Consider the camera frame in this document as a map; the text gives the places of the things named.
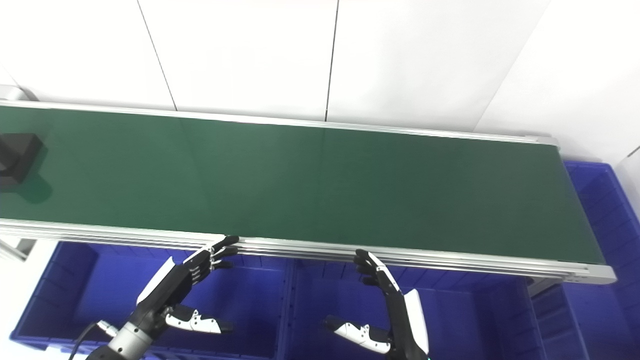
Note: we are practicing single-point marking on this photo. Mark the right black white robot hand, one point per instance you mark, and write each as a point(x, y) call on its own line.
point(405, 325)

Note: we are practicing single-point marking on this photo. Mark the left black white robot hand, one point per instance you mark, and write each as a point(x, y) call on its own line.
point(165, 290)

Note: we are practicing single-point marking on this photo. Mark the black cylinder block part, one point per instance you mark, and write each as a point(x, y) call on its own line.
point(17, 157)

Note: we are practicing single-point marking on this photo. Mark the blue plastic bin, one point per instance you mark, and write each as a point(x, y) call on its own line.
point(600, 310)
point(465, 320)
point(95, 295)

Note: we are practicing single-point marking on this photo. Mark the aluminium conveyor support leg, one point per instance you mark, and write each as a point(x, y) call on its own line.
point(20, 247)
point(540, 285)

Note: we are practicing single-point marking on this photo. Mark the green conveyor belt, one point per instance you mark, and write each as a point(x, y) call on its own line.
point(320, 185)

